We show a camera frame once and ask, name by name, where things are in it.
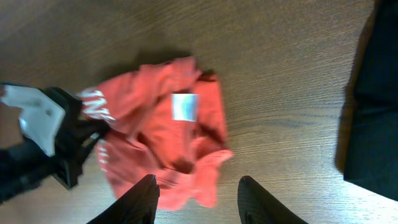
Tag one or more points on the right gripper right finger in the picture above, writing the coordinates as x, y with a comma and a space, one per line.
257, 206

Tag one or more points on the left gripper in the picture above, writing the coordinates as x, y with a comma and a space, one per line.
74, 140

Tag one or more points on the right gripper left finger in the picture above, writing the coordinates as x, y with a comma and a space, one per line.
137, 206

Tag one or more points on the red t-shirt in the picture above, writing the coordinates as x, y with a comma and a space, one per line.
167, 120

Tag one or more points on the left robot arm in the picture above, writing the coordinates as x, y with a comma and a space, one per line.
19, 164

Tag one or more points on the black t-shirt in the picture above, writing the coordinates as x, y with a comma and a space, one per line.
366, 151

